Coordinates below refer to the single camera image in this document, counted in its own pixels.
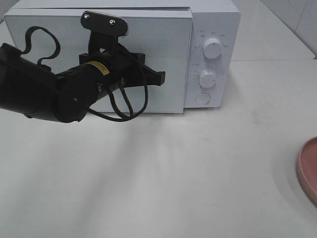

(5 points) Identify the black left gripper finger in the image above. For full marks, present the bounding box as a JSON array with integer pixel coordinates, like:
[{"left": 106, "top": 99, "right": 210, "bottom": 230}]
[
  {"left": 133, "top": 53, "right": 145, "bottom": 64},
  {"left": 148, "top": 71, "right": 165, "bottom": 86}
]

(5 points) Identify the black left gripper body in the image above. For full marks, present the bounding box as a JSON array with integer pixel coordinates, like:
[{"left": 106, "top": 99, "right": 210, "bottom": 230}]
[{"left": 79, "top": 32, "right": 153, "bottom": 92}]

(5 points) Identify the white microwave door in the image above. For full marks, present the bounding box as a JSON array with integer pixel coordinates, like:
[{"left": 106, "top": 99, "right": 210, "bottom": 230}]
[{"left": 4, "top": 8, "right": 192, "bottom": 113}]

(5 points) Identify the white dial knob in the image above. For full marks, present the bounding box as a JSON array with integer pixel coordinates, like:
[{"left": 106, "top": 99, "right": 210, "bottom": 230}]
[
  {"left": 202, "top": 36, "right": 223, "bottom": 59},
  {"left": 198, "top": 70, "right": 216, "bottom": 88}
]

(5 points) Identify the round white door button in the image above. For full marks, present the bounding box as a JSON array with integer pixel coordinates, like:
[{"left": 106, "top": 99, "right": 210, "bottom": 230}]
[{"left": 195, "top": 92, "right": 211, "bottom": 105}]

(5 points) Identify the pink plate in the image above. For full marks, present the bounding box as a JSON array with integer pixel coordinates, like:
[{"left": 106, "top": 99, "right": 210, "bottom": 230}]
[{"left": 296, "top": 137, "right": 317, "bottom": 207}]

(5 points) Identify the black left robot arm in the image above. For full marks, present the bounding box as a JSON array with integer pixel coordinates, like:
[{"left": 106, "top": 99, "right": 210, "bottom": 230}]
[{"left": 0, "top": 27, "right": 165, "bottom": 123}]

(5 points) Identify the white microwave oven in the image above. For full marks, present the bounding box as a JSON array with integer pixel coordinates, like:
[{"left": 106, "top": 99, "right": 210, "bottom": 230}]
[{"left": 4, "top": 0, "right": 241, "bottom": 109}]

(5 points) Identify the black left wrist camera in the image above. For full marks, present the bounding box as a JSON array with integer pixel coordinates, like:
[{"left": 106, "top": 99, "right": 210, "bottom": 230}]
[{"left": 80, "top": 11, "right": 128, "bottom": 37}]

